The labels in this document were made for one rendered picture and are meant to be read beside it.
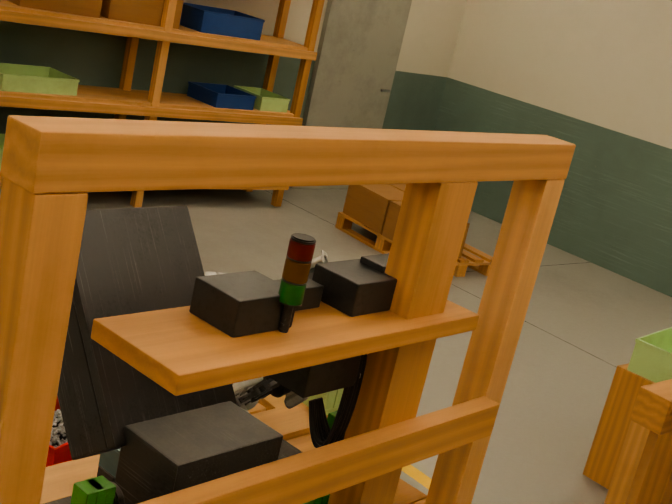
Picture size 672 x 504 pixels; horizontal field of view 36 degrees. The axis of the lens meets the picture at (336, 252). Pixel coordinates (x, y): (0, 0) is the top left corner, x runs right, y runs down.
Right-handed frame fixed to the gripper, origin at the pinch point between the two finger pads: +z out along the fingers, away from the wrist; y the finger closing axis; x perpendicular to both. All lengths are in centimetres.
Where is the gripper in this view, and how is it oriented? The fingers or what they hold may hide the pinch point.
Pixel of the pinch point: (239, 401)
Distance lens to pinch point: 252.0
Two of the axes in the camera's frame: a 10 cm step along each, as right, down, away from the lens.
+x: 4.8, 8.7, -1.1
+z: -7.0, 3.1, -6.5
